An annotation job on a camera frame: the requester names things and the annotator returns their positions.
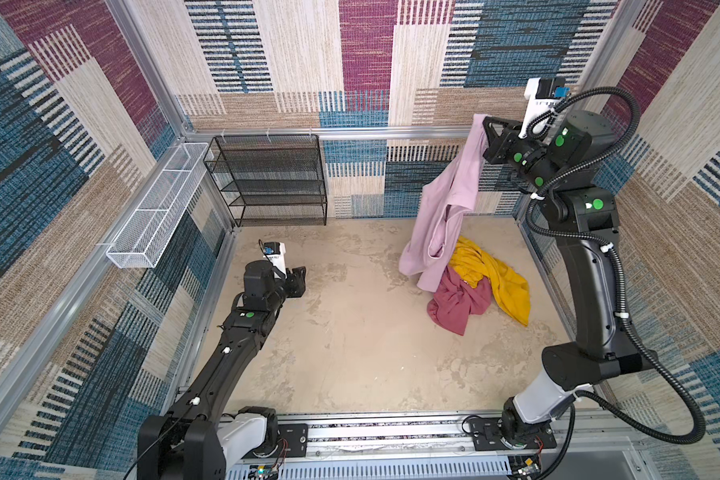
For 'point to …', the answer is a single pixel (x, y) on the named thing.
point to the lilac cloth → (426, 251)
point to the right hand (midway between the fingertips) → (485, 124)
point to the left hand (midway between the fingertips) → (297, 264)
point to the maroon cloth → (455, 300)
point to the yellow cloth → (510, 289)
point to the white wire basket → (145, 232)
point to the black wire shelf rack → (270, 180)
